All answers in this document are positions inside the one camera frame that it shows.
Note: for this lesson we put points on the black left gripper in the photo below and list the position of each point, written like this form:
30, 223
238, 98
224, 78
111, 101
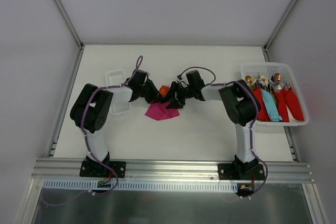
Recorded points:
149, 91

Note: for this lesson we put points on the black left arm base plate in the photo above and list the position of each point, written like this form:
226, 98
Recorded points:
90, 168

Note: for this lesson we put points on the small white plastic basket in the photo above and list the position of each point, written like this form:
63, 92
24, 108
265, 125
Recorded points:
121, 95

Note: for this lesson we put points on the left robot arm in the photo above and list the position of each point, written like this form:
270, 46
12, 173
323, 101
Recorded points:
90, 112

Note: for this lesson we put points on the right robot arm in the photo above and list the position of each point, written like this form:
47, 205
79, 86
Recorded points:
242, 108

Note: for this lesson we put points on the aluminium frame rail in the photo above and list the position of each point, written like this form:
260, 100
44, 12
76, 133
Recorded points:
176, 171

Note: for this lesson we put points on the silver spoon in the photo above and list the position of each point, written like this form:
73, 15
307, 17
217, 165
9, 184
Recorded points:
278, 87

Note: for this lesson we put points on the pink paper napkin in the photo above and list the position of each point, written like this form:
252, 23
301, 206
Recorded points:
160, 112

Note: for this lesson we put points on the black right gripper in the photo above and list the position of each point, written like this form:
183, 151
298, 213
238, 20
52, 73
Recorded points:
179, 93

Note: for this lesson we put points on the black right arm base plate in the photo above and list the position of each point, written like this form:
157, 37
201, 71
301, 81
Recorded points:
233, 171

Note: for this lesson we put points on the copper spoon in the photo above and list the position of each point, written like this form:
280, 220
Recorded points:
277, 78

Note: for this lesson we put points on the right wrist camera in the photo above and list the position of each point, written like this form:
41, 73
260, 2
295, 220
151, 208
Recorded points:
194, 78

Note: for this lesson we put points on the orange plastic spoon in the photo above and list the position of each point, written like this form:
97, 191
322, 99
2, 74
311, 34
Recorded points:
164, 90

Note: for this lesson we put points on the large white plastic basket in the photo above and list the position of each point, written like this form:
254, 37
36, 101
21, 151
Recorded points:
262, 74

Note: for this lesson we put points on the white slotted cable duct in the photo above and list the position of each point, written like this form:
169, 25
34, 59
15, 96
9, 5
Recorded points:
86, 184

